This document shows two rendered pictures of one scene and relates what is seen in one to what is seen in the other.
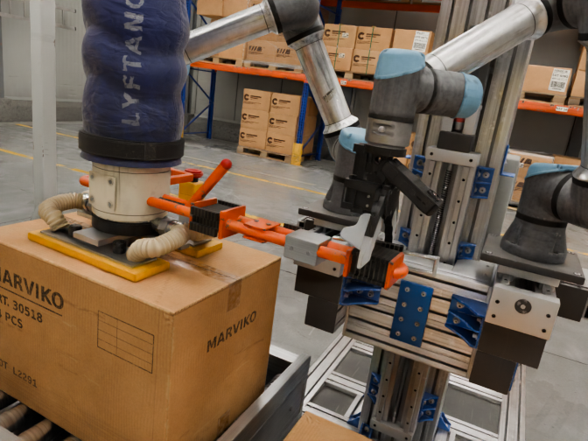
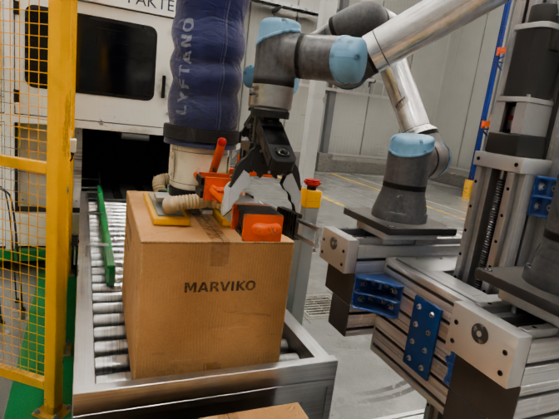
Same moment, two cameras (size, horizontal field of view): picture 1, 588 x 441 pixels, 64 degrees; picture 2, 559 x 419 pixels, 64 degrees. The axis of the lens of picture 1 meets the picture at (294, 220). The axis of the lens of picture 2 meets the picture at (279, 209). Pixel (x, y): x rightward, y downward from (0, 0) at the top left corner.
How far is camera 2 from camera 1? 0.75 m
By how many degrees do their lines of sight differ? 40
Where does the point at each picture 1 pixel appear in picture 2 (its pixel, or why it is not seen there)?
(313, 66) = (387, 76)
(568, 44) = not seen: outside the picture
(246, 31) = not seen: hidden behind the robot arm
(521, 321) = (477, 354)
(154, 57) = (199, 65)
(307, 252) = not seen: hidden behind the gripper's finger
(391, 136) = (257, 96)
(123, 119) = (176, 110)
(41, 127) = (304, 164)
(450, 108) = (319, 69)
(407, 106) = (268, 68)
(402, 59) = (262, 27)
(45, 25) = (318, 86)
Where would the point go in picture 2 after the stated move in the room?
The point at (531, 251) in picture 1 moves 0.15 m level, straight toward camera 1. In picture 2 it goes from (540, 276) to (472, 277)
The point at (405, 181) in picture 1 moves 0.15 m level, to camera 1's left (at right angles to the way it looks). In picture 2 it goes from (262, 137) to (207, 128)
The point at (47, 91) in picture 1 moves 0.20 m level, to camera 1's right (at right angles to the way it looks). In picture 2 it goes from (312, 136) to (329, 139)
